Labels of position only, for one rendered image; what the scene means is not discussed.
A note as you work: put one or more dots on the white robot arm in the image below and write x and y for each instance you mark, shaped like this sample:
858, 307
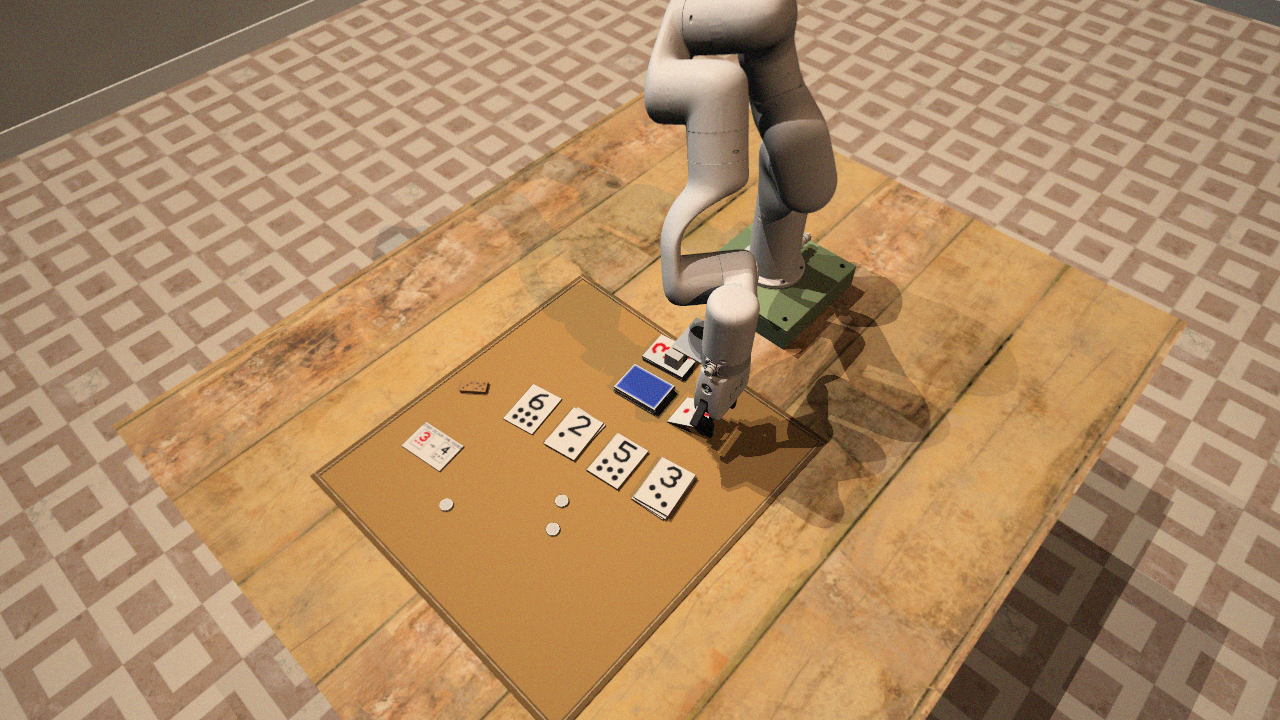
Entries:
711, 98

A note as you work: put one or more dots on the blue card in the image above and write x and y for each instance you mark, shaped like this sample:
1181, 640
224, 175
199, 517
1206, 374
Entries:
644, 387

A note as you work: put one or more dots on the brown square mat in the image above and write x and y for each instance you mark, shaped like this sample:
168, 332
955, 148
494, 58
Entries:
555, 612

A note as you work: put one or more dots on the tan flat mat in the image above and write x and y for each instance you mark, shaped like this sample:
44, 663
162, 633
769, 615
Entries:
445, 615

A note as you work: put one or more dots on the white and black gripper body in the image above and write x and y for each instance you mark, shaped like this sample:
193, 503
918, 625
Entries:
711, 389

